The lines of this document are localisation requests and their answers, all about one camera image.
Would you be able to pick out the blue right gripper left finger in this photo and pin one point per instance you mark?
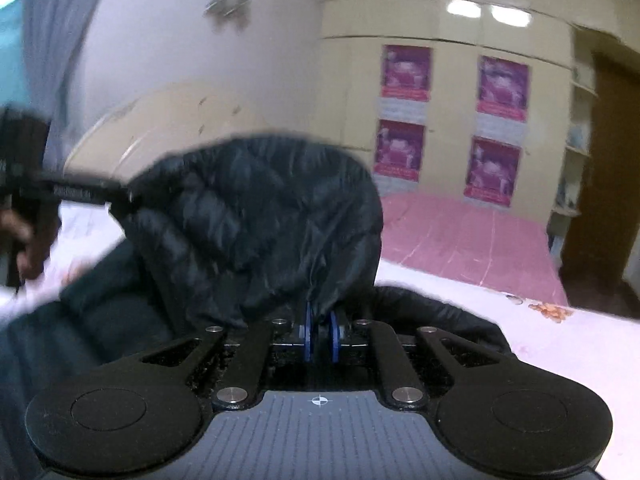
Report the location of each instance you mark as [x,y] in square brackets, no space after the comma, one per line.
[308,334]

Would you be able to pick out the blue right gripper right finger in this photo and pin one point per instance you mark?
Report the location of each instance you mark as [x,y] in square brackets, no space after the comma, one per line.
[335,337]

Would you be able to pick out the black puffer jacket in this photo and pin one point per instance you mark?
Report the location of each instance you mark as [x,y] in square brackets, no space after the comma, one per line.
[245,230]

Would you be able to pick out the person's left hand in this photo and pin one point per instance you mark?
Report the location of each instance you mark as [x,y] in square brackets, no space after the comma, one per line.
[36,240]

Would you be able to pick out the cream bed headboard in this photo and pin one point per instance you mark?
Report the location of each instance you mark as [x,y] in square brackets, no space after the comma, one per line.
[176,119]

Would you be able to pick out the pink bed cover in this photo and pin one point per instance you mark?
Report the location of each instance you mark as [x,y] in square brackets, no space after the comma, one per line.
[472,244]

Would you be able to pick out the purple poster lower left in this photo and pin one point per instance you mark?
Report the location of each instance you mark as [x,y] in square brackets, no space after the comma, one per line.
[398,150]

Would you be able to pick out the purple poster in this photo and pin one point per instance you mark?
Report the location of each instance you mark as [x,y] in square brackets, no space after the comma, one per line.
[398,150]
[492,172]
[406,73]
[503,88]

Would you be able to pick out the grey blue curtain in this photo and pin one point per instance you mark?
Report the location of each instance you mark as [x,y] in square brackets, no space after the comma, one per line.
[52,35]

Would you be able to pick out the purple poster lower right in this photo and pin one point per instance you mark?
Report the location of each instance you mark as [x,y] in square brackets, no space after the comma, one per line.
[492,172]

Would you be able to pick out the cream wardrobe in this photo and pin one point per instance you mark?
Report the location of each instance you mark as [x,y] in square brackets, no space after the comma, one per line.
[353,36]

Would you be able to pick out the purple poster upper left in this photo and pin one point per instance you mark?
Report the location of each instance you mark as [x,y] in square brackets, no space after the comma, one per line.
[406,73]

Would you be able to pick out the white corner shelf unit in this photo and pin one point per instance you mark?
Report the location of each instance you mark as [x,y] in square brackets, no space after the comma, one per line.
[576,156]

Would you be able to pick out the white floral bed sheet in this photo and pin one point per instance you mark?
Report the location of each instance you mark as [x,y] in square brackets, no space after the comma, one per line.
[599,351]

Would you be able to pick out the brown wooden door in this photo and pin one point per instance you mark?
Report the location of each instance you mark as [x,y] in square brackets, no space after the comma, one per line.
[599,241]

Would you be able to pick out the purple poster upper right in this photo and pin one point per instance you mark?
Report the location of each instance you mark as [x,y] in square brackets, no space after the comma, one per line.
[503,88]

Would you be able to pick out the wall lamp sconce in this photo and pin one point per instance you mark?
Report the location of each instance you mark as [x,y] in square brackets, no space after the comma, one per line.
[229,11]

